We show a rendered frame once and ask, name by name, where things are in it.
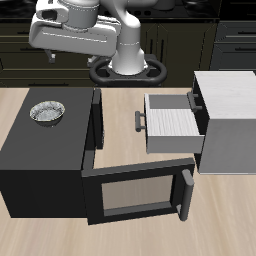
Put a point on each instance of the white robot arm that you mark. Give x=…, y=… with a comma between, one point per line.
x=128, y=50

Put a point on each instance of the dark kitchen cupboards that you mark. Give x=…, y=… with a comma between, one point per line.
x=186, y=40

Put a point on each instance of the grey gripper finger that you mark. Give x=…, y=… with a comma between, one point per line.
x=93, y=62
x=51, y=57

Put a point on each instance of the white cabinet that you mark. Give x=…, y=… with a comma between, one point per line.
x=226, y=110

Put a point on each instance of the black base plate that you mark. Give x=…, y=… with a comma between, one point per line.
x=100, y=76

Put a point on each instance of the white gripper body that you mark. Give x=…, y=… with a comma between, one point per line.
x=73, y=40

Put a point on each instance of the black microwave door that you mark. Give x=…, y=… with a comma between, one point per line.
x=96, y=196

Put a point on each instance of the grey speckled bowl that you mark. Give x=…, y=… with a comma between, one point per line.
x=46, y=111

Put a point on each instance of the black microwave oven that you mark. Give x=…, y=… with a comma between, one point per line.
x=46, y=153

